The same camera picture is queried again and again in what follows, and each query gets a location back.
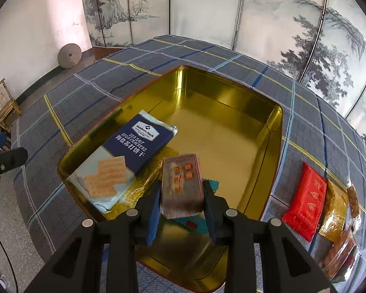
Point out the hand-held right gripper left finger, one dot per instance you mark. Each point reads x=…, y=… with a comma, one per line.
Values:
x=152, y=219

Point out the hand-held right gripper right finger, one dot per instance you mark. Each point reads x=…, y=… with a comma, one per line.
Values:
x=213, y=219

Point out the teal-edged clear snack packet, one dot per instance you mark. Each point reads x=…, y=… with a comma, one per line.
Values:
x=212, y=185

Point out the small yellow snack packet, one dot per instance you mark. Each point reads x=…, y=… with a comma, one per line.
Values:
x=146, y=180

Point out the brown snack block red label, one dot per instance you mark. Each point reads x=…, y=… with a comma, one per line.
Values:
x=181, y=186

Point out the dark blue cracker packet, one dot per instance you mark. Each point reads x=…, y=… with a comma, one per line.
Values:
x=140, y=146

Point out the red and gold tin box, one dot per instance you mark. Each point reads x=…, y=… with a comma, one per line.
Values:
x=225, y=134

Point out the red snack packet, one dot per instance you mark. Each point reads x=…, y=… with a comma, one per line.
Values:
x=306, y=204

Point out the large yellow snack packet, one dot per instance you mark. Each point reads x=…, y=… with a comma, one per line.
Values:
x=335, y=210

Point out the clear packet of orange snacks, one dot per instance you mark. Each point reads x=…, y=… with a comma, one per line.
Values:
x=338, y=250

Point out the clear packet of nuts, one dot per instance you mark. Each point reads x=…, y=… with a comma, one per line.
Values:
x=353, y=198

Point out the light wooden chair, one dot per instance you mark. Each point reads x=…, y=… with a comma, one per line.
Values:
x=6, y=110

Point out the round stone disc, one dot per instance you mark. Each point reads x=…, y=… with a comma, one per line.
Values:
x=69, y=55

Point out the painted folding screen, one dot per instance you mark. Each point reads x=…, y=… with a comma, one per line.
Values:
x=201, y=12

